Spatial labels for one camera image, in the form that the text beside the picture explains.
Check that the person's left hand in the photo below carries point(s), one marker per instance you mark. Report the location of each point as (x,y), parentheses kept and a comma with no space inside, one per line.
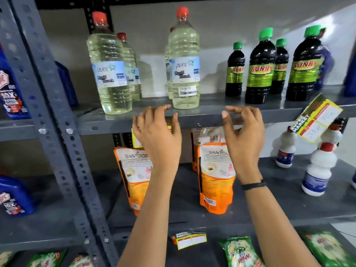
(160,141)

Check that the person's right hand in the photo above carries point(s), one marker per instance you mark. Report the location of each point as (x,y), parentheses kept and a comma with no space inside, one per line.
(246,147)

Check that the person's right thumb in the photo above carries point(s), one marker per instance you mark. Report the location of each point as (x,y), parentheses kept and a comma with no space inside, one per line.
(228,122)

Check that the person's left little finger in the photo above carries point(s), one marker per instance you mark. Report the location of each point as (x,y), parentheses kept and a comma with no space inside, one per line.
(135,124)

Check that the person's left middle finger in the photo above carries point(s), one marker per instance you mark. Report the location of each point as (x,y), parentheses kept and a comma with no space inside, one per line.
(150,115)

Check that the person's left thumb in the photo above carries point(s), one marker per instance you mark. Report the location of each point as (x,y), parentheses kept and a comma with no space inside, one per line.
(176,125)

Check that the person's right forearm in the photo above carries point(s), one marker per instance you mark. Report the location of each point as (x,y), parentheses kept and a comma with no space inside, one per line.
(272,228)

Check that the person's left forearm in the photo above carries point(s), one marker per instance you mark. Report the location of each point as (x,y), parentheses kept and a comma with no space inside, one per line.
(150,219)

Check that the yellow shelf label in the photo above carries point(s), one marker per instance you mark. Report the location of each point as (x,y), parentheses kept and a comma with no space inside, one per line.
(136,143)

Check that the grey metal shelving rack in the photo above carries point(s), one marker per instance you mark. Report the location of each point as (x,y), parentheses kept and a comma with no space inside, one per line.
(194,116)
(16,130)

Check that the orange refill pouch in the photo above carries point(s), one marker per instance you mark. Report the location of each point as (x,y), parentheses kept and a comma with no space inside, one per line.
(136,175)
(204,136)
(217,177)

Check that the clear red-capped liquid bottle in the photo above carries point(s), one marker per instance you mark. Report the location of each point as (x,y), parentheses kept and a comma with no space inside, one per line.
(133,72)
(110,69)
(167,69)
(185,66)

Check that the small dark green-capped bottle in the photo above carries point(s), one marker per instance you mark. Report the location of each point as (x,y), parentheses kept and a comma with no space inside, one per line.
(281,72)
(235,72)

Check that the large dark green-capped bottle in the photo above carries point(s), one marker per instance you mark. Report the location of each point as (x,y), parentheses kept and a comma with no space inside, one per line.
(304,69)
(261,72)

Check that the white red-capped bottle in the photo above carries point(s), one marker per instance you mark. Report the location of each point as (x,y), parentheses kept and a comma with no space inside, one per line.
(333,134)
(286,152)
(318,172)

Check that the black wristband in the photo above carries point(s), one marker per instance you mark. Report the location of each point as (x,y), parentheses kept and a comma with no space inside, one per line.
(253,186)

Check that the blue detergent jug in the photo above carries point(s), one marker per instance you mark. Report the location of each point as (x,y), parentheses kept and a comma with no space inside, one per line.
(14,196)
(11,91)
(68,83)

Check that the hanging yellow price tag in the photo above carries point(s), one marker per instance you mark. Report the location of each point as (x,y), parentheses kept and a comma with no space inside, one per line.
(317,119)

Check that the purple bottle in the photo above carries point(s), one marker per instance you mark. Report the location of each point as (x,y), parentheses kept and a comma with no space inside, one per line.
(326,66)

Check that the blue container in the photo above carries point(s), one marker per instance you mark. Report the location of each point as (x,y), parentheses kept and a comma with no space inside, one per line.
(350,77)

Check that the green detergent packet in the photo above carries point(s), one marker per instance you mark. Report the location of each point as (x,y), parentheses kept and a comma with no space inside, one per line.
(6,259)
(46,260)
(242,253)
(81,261)
(328,247)

